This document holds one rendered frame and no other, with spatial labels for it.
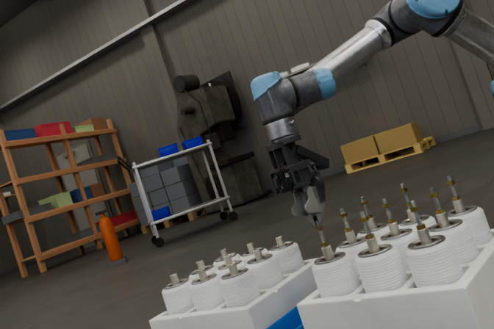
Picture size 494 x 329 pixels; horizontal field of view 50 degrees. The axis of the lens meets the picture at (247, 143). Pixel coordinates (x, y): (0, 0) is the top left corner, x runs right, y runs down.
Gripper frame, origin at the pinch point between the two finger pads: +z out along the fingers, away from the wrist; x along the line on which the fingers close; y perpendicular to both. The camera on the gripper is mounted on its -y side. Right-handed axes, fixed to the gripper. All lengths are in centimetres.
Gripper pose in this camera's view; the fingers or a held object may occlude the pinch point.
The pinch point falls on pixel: (318, 219)
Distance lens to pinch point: 123.7
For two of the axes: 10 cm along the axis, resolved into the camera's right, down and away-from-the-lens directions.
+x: 6.4, -2.5, -7.2
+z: 3.2, 9.5, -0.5
